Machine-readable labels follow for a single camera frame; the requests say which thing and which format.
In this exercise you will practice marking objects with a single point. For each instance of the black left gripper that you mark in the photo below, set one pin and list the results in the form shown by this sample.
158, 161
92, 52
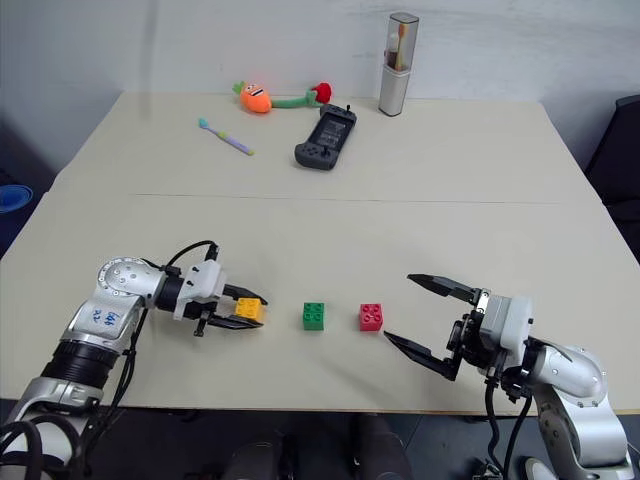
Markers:
216, 305

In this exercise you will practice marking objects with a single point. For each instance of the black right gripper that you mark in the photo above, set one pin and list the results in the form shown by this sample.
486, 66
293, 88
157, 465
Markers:
467, 340

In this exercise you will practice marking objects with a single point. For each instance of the yellow toy brick cube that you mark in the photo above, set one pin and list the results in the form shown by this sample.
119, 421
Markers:
248, 307

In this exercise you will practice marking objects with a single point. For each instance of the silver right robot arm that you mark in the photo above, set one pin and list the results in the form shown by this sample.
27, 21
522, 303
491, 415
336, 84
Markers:
575, 385

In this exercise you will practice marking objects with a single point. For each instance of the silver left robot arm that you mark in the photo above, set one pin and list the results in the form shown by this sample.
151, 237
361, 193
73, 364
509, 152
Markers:
95, 320

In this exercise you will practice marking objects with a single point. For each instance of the red toy brick cube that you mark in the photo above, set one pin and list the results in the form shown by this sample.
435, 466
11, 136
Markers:
371, 317

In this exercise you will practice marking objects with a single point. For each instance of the green toy brick cube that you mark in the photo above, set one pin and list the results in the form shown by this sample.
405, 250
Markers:
313, 316

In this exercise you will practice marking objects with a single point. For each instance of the purple and teal toothbrush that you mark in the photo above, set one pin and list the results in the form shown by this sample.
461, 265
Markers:
227, 136

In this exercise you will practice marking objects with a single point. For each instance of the black handheld game controller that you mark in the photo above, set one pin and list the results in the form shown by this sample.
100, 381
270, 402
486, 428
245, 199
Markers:
325, 137

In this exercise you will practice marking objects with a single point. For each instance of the orange carrot plush toy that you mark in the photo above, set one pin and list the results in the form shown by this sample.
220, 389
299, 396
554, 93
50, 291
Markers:
256, 99

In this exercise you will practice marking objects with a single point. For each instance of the black chair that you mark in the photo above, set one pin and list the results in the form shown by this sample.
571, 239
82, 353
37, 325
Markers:
617, 165

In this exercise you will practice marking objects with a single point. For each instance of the white clear-lid toothbrush case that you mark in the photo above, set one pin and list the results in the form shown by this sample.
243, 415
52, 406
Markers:
395, 85

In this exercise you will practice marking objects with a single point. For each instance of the blue bowl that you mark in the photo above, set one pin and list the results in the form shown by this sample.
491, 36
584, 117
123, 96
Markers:
14, 197

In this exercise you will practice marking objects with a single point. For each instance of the brown toothbrush in case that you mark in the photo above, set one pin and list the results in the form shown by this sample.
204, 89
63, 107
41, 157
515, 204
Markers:
395, 45

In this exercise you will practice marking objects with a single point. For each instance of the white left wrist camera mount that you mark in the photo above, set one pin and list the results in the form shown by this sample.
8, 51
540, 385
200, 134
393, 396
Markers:
202, 280

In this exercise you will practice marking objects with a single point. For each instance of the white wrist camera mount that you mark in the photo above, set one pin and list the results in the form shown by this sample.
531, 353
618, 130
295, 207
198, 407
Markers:
202, 280
505, 320

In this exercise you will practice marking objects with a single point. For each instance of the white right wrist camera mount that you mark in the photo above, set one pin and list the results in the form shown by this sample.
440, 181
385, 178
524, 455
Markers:
505, 320

